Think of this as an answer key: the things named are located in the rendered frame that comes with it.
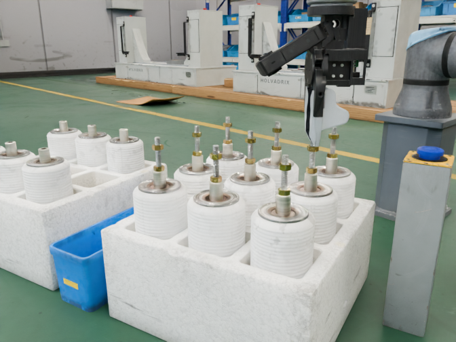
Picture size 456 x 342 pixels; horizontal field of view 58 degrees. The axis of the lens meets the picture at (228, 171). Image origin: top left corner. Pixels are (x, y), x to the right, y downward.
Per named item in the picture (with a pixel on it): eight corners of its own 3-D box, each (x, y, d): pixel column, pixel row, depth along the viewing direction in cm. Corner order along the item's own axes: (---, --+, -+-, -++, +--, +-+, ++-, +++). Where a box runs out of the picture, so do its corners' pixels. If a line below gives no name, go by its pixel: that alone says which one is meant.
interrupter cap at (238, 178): (223, 177, 79) (223, 174, 79) (258, 172, 82) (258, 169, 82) (239, 189, 73) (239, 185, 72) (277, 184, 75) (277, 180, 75)
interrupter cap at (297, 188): (300, 201, 67) (300, 197, 67) (281, 186, 74) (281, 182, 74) (341, 196, 69) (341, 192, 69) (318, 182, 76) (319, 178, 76)
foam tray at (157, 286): (218, 237, 110) (217, 172, 105) (367, 277, 91) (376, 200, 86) (108, 316, 78) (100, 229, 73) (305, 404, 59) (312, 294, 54)
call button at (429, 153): (416, 156, 70) (419, 144, 69) (443, 159, 68) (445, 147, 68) (414, 161, 67) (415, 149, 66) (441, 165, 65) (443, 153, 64)
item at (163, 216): (174, 295, 73) (169, 199, 67) (128, 283, 76) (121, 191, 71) (199, 269, 81) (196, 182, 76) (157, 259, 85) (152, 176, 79)
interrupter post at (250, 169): (241, 179, 78) (241, 162, 77) (252, 178, 79) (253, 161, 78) (246, 183, 76) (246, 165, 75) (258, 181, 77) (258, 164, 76)
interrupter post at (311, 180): (307, 194, 70) (308, 176, 69) (300, 189, 72) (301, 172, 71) (319, 193, 71) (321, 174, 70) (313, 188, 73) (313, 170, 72)
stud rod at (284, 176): (279, 204, 61) (280, 155, 59) (281, 202, 62) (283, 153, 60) (285, 205, 61) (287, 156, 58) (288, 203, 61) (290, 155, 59)
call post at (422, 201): (389, 305, 81) (409, 152, 72) (427, 316, 78) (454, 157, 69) (381, 325, 75) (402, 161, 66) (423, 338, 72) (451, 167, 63)
